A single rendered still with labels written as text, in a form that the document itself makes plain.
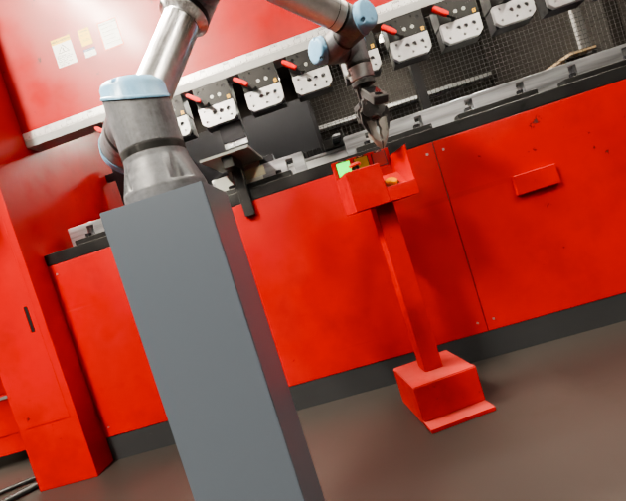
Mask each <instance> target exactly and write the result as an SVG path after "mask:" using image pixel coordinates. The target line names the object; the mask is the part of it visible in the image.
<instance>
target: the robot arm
mask: <svg viewBox="0 0 626 501"><path fill-rule="evenodd" d="M266 1H268V2H270V3H272V4H274V5H277V6H279V7H281V8H283V9H285V10H287V11H290V12H292V13H294V14H296V15H298V16H300V17H303V18H305V19H307V20H309V21H311V22H313V23H316V24H318V25H320V26H322V27H324V28H326V29H329V30H330V31H329V32H328V33H327V34H326V35H325V36H318V37H314V38H313V39H312V40H311V41H310V43H309V46H308V54H309V58H310V60H311V62H312V63H313V64H314V65H317V66H327V65H336V64H345V65H346V68H347V72H348V73H347V77H349V78H350V82H351V84H352V87H353V90H354V91H355V92H356V93H357V96H358V100H359V103H358V104H357V105H356V107H355V108H354V110H355V114H356V116H357V120H358V123H359V124H360V123H361V124H362V126H363V127H364V128H365V129H366V130H367V131H368V133H369V134H368V136H369V139H370V140H372V141H374V142H375V143H376V145H378V146H379V147H380V148H385V146H386V144H387V141H388V136H389V129H390V122H391V116H390V112H389V110H388V106H387V105H385V102H389V95H388V94H387V93H386V92H384V91H383V90H381V89H380V88H378V87H376V86H375V85H371V84H373V83H374V82H375V77H374V75H375V74H374V70H373V66H372V63H371V60H370V56H369V53H368V49H367V45H366V39H365V36H367V35H368V34H369V33H370V32H371V31H372V30H373V29H374V27H375V26H376V25H377V22H378V13H377V10H376V8H375V6H374V5H373V4H372V3H371V2H370V1H368V0H359V1H357V2H355V3H354V5H352V4H351V3H349V2H347V1H345V0H266ZM219 2H220V0H160V3H159V10H160V13H161V15H162V17H161V19H160V21H159V24H158V26H157V28H156V30H155V33H154V35H153V37H152V40H151V42H150V44H149V46H148V49H147V51H146V53H145V55H144V58H143V60H142V62H141V65H140V67H139V69H138V71H137V74H136V75H127V76H122V77H117V78H114V79H111V80H109V81H107V82H105V83H103V84H102V85H101V87H100V88H99V93H100V97H101V99H100V101H102V103H103V106H104V109H105V114H106V116H105V120H104V124H103V128H102V131H101V134H100V136H99V139H98V147H99V152H100V155H101V157H102V159H103V160H104V162H105V163H106V164H107V165H108V166H109V167H110V168H112V169H113V170H115V171H117V172H119V173H121V174H124V204H125V205H128V204H131V203H134V202H137V201H140V200H143V199H146V198H150V197H153V196H156V195H159V194H162V193H165V192H168V191H171V190H175V189H178V188H181V187H184V186H187V185H190V184H193V183H197V182H200V181H203V182H205V183H207V184H208V182H207V180H206V178H205V177H204V175H203V174H202V172H201V171H200V169H199V168H198V167H197V165H196V164H195V162H194V161H193V160H192V158H191V157H190V155H189V154H188V151H187V148H186V145H185V142H184V139H183V135H182V132H181V129H180V126H179V123H178V120H177V117H176V114H175V111H174V107H173V104H172V99H173V97H174V94H175V91H176V89H177V86H178V84H179V81H180V79H181V76H182V74H183V71H184V69H185V66H186V64H187V62H188V60H189V57H190V55H191V52H192V50H193V47H194V45H195V42H196V40H197V38H198V37H202V36H204V35H205V34H206V33H207V31H208V28H209V26H210V23H211V21H212V18H213V15H214V13H215V11H216V8H217V6H218V4H219ZM358 118H359V119H358ZM376 119H379V121H378V122H377V123H375V122H374V121H372V120H376ZM377 124H378V127H379V129H380V130H379V133H380V134H378V132H377ZM380 137H381V138H382V140H380Z"/></svg>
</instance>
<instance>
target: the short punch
mask: <svg viewBox="0 0 626 501"><path fill-rule="evenodd" d="M219 131H220V134H221V138H222V141H223V144H224V146H225V149H226V150H227V149H230V148H233V147H236V146H239V145H242V144H245V143H247V142H248V140H247V136H246V133H245V130H244V127H243V124H242V120H241V119H240V120H237V121H234V122H231V123H228V124H225V125H222V126H220V127H219Z"/></svg>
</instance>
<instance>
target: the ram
mask: <svg viewBox="0 0 626 501"><path fill-rule="evenodd" d="M440 1H443V0H419V1H416V2H413V3H410V4H408V5H405V6H402V7H399V8H396V9H394V10H391V11H388V12H385V13H384V14H381V15H378V22H377V25H376V26H375V27H374V29H373V30H372V32H373V34H375V33H378V32H381V31H382V30H381V25H382V24H383V22H384V21H387V20H390V19H392V18H395V17H398V16H401V15H404V14H406V13H409V12H412V11H415V10H418V9H421V12H422V16H426V15H429V14H430V11H431V9H432V6H433V4H435V3H437V2H440ZM159 3H160V0H0V70H1V73H2V76H3V79H4V82H5V85H6V87H7V90H8V93H9V96H10V99H11V102H12V105H13V108H14V111H15V114H16V117H17V120H18V123H19V126H20V129H21V132H22V134H24V133H27V132H30V131H32V130H35V129H38V128H41V127H44V126H46V125H49V124H52V123H55V122H57V121H60V120H63V119H66V118H69V117H71V116H74V115H77V114H80V113H82V112H85V111H88V110H91V109H94V108H96V107H99V106H102V105H103V103H102V101H100V99H101V97H100V93H99V88H100V87H101V85H102V84H104V83H105V82H107V81H109V80H111V79H114V78H117V77H122V76H127V75H136V74H137V71H138V69H139V67H140V65H141V62H142V60H143V58H144V55H145V53H146V51H147V49H148V46H149V44H150V42H151V40H152V37H153V35H154V33H155V30H156V28H157V26H158V24H159V21H160V19H161V17H162V15H161V13H160V10H159ZM113 17H115V18H116V21H117V24H118V27H119V30H120V33H121V36H122V39H123V42H124V44H123V45H120V46H117V47H115V48H112V49H109V50H105V49H104V46H103V43H102V40H101V37H100V34H99V31H98V28H97V25H96V24H97V23H100V22H102V21H105V20H108V19H110V18H113ZM86 27H88V29H89V32H90V35H91V38H92V41H93V43H92V44H90V45H87V46H84V47H83V46H82V45H81V42H80V39H79V36H78V30H81V29H84V28H86ZM320 27H322V26H320V25H318V24H316V23H313V22H311V21H309V20H307V19H305V18H303V17H300V16H298V15H296V14H294V13H292V12H290V11H287V10H285V9H283V8H281V7H279V6H277V5H274V4H272V3H270V2H268V1H266V0H220V2H219V4H218V6H217V8H216V11H215V13H214V15H213V18H212V21H211V23H210V26H209V28H208V31H207V33H206V34H205V35H204V36H202V37H198V38H197V40H196V42H195V45H194V47H193V50H192V52H191V55H190V57H189V60H188V62H187V64H186V66H185V69H184V71H183V74H182V77H183V76H186V75H189V74H192V73H194V72H197V71H200V70H203V69H206V68H208V67H211V66H214V65H217V64H219V63H222V62H225V61H228V60H231V59H233V58H236V57H239V56H242V55H244V54H247V53H250V52H253V51H256V50H258V49H261V48H264V47H267V46H269V45H272V44H275V43H278V42H281V41H283V40H286V39H289V38H292V37H295V36H297V35H300V34H303V33H306V32H308V31H311V30H314V29H317V28H320ZM66 35H70V38H71V41H72V44H73V47H74V50H75V53H76V56H77V59H78V61H77V62H76V63H73V64H70V65H68V66H65V67H62V68H59V65H58V62H57V59H56V56H55V53H54V50H53V47H52V44H51V41H53V40H55V39H58V38H60V37H63V36H66ZM311 40H312V39H311ZM311 40H308V41H305V42H302V43H300V44H297V45H294V46H291V47H288V48H286V49H283V50H280V51H277V52H274V53H272V54H269V55H266V56H263V57H260V58H258V59H255V60H252V61H249V62H247V63H244V64H241V65H238V66H235V67H233V68H230V69H227V70H224V71H221V72H219V73H216V74H213V75H210V76H207V77H205V78H202V79H199V80H196V81H193V82H191V83H186V84H183V85H180V86H178V87H177V89H176V91H175V94H174V96H175V95H178V94H180V95H181V96H183V97H184V98H185V99H186V100H188V99H187V98H186V94H190V95H193V92H192V89H195V88H198V87H201V86H203V85H206V84H211V83H214V82H216V81H219V80H222V79H225V78H227V79H228V81H229V82H230V83H231V84H235V82H234V81H233V79H234V78H239V76H238V74H239V73H242V72H244V71H247V70H250V69H253V68H256V67H259V66H261V65H264V64H267V63H270V62H274V64H275V66H276V68H280V67H283V65H282V64H281V61H282V60H284V61H286V58H285V57H287V56H289V55H292V54H295V53H298V52H301V51H304V50H306V49H308V46H309V43H310V41H311ZM91 47H95V50H96V53H97V55H94V56H91V57H89V58H86V57H85V54H84V51H83V50H86V49H88V48H91ZM105 116H106V114H105V113H103V114H100V115H98V116H95V117H92V118H89V119H86V120H84V121H81V122H78V123H75V124H72V125H70V126H67V127H64V128H61V129H58V130H56V131H53V132H50V133H47V134H44V135H42V136H39V137H36V138H33V139H30V140H28V141H25V140H24V141H25V144H26V147H27V149H31V150H36V151H40V152H42V151H45V150H47V149H50V148H53V147H56V146H59V145H62V144H64V143H67V142H70V141H73V140H76V139H79V138H81V137H84V136H87V135H90V134H93V133H95V132H97V131H96V130H95V129H94V128H95V127H96V126H97V127H100V128H103V124H102V122H103V121H104V120H105Z"/></svg>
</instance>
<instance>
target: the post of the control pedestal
mask: <svg viewBox="0 0 626 501"><path fill-rule="evenodd" d="M371 212H372V215H373V218H374V221H375V225H376V228H377V231H378V235H379V238H380V241H381V244H382V248H383V251H384V254H385V257H386V261H387V264H388V267H389V270H390V274H391V279H392V282H393V286H394V289H395V292H396V295H397V299H398V302H399V305H400V309H401V312H402V315H403V318H404V322H405V325H406V328H407V331H408V335H409V338H410V341H411V344H412V348H413V351H414V354H415V357H416V361H417V364H418V367H419V368H420V369H422V370H423V371H424V372H428V371H431V370H434V369H436V368H439V367H442V362H441V359H440V356H439V352H438V349H437V346H436V343H435V339H434V336H433V333H432V329H431V326H430V323H429V320H428V316H427V313H426V310H425V306H424V303H423V300H422V297H421V293H420V290H419V287H418V283H417V280H416V277H415V274H414V270H413V267H412V264H411V260H410V257H409V254H408V251H407V247H406V244H405V241H404V237H403V234H402V231H401V228H400V224H399V221H398V218H397V214H396V211H395V208H394V205H393V202H389V203H386V204H383V205H380V206H377V207H374V208H371Z"/></svg>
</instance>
